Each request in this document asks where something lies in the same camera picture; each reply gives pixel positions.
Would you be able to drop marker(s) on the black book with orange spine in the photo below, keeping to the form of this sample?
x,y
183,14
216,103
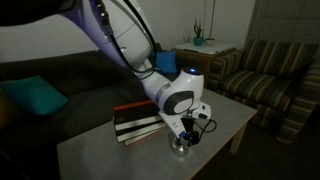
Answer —
x,y
133,115

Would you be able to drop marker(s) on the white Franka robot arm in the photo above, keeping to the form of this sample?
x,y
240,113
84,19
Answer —
x,y
133,43

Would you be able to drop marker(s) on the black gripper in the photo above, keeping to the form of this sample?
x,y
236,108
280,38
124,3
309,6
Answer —
x,y
190,127

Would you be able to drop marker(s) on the teal plant pot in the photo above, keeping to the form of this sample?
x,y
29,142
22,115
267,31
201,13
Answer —
x,y
198,41

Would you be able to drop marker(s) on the blue cushion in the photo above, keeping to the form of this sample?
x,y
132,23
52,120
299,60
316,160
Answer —
x,y
166,62

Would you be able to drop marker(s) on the window blinds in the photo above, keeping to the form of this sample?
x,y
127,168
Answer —
x,y
286,20

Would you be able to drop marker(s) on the striped armchair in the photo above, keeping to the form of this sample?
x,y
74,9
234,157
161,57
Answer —
x,y
266,76

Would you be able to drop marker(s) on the dark green plant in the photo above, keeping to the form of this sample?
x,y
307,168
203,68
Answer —
x,y
198,28

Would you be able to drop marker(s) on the teal cushion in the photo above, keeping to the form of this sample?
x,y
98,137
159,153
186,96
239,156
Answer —
x,y
31,95

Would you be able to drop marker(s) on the silver tin base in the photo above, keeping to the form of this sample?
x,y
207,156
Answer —
x,y
179,153

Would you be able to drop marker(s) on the small white pot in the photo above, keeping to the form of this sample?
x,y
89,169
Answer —
x,y
210,41

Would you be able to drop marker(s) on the wooden side table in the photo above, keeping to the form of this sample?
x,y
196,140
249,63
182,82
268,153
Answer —
x,y
200,65

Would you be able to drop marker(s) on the dark grey sofa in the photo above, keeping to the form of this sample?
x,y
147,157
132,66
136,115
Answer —
x,y
90,96

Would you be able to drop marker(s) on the light wood coffee table leg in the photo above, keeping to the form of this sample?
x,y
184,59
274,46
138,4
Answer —
x,y
238,138

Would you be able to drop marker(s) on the round silver metal cup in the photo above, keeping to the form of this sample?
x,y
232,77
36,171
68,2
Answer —
x,y
179,146

